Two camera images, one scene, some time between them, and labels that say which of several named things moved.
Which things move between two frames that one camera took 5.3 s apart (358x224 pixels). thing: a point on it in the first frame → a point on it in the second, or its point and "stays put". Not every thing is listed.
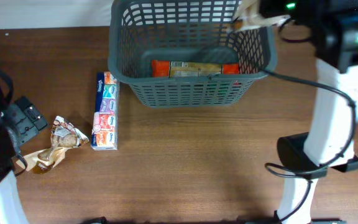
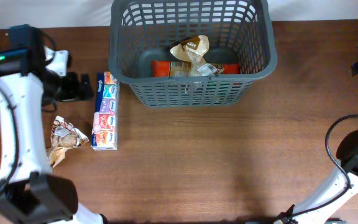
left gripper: (27, 117) → (74, 91)
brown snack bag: (63, 136) stays put
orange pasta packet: (171, 68) stays put
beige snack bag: (247, 15) → (193, 48)
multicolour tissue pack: (104, 133) stays put
